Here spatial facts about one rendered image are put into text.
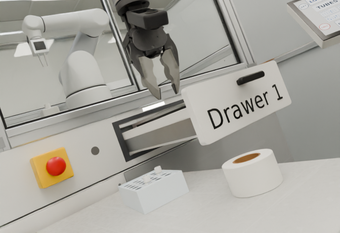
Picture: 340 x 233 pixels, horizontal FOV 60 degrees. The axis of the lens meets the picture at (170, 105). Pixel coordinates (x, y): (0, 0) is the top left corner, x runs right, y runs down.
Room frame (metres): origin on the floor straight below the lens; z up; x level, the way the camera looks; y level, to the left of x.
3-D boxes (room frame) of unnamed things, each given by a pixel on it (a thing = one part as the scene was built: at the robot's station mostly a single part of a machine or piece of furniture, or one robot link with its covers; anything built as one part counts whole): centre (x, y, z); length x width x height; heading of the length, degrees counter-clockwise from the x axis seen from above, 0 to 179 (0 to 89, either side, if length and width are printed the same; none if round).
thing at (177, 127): (0.78, -0.02, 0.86); 0.40 x 0.26 x 0.06; 36
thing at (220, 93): (0.61, -0.15, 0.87); 0.29 x 0.02 x 0.11; 126
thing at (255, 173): (0.39, -0.07, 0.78); 0.07 x 0.07 x 0.04
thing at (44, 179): (0.66, 0.30, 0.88); 0.07 x 0.05 x 0.07; 126
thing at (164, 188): (0.53, 0.08, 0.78); 0.12 x 0.08 x 0.04; 26
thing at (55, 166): (0.63, 0.28, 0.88); 0.04 x 0.03 x 0.04; 126
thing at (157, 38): (0.61, 0.00, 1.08); 0.09 x 0.08 x 0.12; 21
